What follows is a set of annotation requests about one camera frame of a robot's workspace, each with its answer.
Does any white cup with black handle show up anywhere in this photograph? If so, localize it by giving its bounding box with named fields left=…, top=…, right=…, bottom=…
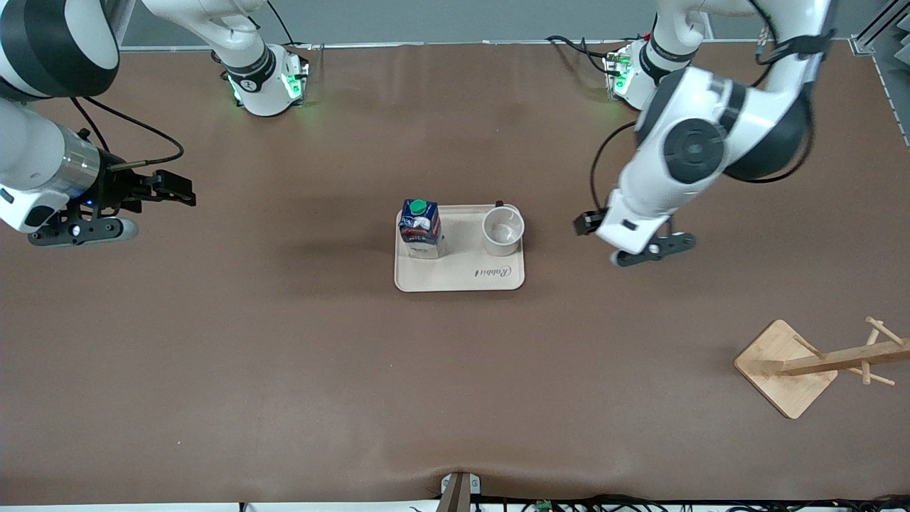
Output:
left=482, top=201, right=526, bottom=257

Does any blue white milk carton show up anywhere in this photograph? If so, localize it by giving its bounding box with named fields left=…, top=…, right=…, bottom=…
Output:
left=397, top=198, right=444, bottom=260

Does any wooden cup rack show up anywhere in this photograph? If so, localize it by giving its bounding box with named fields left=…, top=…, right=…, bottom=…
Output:
left=734, top=316, right=910, bottom=420

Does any beige plastic tray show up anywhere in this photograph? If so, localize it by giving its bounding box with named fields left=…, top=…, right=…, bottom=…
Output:
left=394, top=204, right=526, bottom=293

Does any black left base cable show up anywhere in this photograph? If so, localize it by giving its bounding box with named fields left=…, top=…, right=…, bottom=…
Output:
left=545, top=34, right=615, bottom=76

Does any black base cable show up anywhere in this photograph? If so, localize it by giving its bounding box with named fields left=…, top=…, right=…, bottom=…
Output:
left=545, top=34, right=615, bottom=76
left=266, top=0, right=325, bottom=52

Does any black right base cable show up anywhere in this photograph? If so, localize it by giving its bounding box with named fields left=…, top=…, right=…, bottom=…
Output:
left=266, top=0, right=325, bottom=52

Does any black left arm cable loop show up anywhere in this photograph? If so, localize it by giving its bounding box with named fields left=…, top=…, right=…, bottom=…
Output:
left=739, top=0, right=840, bottom=184

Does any metal bracket with brown post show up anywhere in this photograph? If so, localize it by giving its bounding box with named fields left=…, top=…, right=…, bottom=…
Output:
left=438, top=471, right=482, bottom=512

